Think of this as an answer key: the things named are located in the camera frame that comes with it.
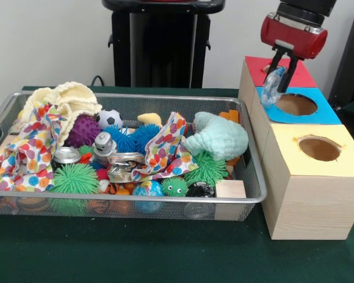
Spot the small polka dot cloth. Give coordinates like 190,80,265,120
131,111,199,181

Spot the large green spiky ball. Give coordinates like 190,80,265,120
48,163,100,195

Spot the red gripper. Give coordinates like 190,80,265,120
260,11,329,93

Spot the large polka dot cloth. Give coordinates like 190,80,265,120
0,100,68,192

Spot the black monitor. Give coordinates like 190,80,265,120
327,4,354,103

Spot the silver wire mesh bin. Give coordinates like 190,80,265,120
0,90,268,222

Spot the wooden box with three holes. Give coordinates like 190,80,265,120
238,55,354,241

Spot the small green spiky ball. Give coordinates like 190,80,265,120
182,150,228,187

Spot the crushed silver can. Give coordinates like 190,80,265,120
107,152,145,184

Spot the yellow plush toy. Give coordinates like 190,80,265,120
137,112,163,128

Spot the mint green waffle cloth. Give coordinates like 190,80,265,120
183,111,250,162

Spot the cream waffle cloth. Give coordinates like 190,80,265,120
17,81,103,147

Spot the plain wooden block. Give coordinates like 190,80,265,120
215,180,247,199

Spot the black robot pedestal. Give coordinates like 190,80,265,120
101,0,227,88

